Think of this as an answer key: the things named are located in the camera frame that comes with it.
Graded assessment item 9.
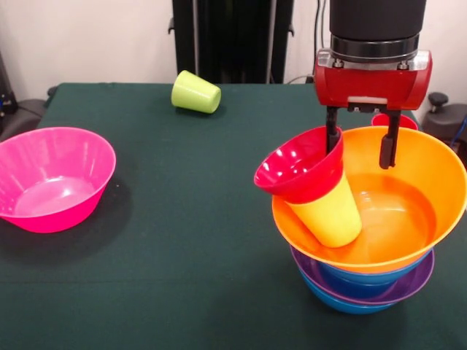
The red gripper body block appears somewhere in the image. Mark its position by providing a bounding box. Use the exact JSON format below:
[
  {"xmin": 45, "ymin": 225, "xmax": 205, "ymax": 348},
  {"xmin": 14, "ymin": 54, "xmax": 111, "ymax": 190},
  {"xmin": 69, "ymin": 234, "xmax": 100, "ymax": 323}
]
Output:
[{"xmin": 313, "ymin": 48, "xmax": 434, "ymax": 114}]

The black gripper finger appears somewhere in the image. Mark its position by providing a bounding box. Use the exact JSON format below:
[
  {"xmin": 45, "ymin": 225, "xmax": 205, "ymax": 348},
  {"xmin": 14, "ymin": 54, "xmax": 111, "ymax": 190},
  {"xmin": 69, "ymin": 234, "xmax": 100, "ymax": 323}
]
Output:
[
  {"xmin": 325, "ymin": 105, "xmax": 344, "ymax": 157},
  {"xmin": 379, "ymin": 110, "xmax": 402, "ymax": 171}
]

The large orange plastic bowl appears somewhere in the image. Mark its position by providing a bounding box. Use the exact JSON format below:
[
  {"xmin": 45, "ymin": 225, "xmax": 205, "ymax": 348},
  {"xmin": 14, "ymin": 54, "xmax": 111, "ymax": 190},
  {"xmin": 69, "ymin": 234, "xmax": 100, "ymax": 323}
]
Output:
[{"xmin": 271, "ymin": 125, "xmax": 467, "ymax": 274}]

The small red plastic bowl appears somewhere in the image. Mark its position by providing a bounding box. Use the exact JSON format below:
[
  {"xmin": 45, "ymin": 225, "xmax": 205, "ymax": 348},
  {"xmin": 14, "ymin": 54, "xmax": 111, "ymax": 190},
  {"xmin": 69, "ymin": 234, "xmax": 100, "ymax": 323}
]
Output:
[{"xmin": 253, "ymin": 125, "xmax": 345, "ymax": 205}]

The yellow plastic cup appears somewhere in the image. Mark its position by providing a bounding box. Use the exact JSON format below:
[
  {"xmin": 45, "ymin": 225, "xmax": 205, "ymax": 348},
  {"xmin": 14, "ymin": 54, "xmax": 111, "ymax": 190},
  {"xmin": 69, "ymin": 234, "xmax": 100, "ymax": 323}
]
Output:
[{"xmin": 286, "ymin": 170, "xmax": 363, "ymax": 249}]

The purple plastic bowl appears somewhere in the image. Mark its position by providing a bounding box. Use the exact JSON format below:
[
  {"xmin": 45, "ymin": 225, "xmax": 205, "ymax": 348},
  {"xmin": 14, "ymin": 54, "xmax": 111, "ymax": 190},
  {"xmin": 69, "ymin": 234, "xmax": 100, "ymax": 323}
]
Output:
[{"xmin": 290, "ymin": 244, "xmax": 436, "ymax": 306}]

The small teal blue bowl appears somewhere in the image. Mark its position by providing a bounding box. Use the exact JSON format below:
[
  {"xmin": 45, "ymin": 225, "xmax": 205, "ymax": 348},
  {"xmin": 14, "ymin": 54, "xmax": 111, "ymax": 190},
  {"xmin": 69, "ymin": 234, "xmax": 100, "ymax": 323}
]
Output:
[{"xmin": 323, "ymin": 271, "xmax": 402, "ymax": 299}]

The green plastic cup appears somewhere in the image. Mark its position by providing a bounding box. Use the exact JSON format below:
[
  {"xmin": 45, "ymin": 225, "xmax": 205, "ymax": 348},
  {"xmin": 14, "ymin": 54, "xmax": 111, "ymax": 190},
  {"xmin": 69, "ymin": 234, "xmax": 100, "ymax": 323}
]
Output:
[{"xmin": 171, "ymin": 69, "xmax": 223, "ymax": 114}]

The black computer tower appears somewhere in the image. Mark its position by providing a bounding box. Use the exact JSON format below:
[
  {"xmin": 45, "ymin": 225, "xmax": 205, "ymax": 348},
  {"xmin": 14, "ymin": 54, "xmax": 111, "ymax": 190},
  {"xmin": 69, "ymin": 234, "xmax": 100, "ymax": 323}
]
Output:
[{"xmin": 0, "ymin": 50, "xmax": 19, "ymax": 118}]

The red plastic cup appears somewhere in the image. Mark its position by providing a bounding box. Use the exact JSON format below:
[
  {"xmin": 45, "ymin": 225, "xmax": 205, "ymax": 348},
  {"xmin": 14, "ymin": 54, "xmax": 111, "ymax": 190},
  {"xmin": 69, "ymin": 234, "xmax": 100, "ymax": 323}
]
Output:
[{"xmin": 371, "ymin": 112, "xmax": 419, "ymax": 131}]

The dark green tablecloth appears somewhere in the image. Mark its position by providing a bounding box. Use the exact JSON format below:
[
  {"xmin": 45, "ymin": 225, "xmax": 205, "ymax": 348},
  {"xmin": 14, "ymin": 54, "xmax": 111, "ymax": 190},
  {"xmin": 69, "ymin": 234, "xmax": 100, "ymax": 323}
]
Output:
[{"xmin": 0, "ymin": 82, "xmax": 467, "ymax": 350}]

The large pink plastic bowl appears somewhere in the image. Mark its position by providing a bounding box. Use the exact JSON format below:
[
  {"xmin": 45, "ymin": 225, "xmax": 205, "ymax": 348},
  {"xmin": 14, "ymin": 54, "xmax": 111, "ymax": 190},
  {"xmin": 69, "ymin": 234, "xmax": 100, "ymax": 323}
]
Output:
[{"xmin": 0, "ymin": 126, "xmax": 117, "ymax": 234}]

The blue cable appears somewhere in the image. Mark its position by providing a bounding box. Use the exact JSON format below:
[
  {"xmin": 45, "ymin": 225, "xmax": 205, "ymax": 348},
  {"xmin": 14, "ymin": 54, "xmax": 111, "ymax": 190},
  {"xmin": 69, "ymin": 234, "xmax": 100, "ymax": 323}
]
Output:
[{"xmin": 448, "ymin": 112, "xmax": 467, "ymax": 154}]

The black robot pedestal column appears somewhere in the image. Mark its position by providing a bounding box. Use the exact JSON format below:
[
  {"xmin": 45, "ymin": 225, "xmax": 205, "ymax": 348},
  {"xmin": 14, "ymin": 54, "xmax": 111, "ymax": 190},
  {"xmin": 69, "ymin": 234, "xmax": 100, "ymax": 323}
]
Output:
[{"xmin": 167, "ymin": 0, "xmax": 295, "ymax": 85}]

